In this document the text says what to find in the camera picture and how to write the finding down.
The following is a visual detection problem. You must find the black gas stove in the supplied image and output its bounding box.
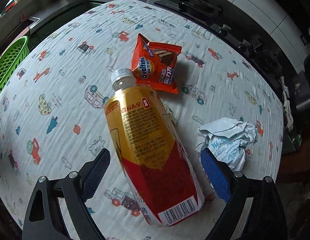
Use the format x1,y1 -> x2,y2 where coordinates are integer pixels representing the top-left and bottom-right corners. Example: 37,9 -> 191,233
154,0 -> 282,76

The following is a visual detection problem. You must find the black rice cooker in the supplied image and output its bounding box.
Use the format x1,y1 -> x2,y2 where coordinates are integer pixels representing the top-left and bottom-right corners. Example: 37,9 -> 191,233
291,55 -> 310,113

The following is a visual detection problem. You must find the white rag on counter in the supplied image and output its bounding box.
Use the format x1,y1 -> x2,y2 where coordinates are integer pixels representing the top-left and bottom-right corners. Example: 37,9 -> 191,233
280,76 -> 294,132

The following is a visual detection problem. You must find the orange Ovaltine snack packet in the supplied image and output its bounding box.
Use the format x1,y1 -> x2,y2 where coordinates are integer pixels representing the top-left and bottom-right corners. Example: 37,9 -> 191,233
130,34 -> 182,94

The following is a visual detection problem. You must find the gold red tea bottle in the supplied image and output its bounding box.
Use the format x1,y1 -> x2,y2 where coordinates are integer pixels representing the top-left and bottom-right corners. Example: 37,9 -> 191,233
104,68 -> 204,226

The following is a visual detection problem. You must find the silver white wrapper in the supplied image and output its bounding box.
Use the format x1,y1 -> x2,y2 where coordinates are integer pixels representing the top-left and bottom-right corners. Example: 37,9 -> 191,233
195,117 -> 258,171

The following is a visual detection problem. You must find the green plastic basket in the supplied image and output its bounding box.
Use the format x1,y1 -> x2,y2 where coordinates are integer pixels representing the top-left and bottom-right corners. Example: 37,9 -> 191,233
0,36 -> 29,93

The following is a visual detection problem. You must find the patterned white tablecloth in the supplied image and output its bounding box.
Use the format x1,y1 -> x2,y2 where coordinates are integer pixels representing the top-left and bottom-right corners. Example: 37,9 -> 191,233
0,0 -> 284,239

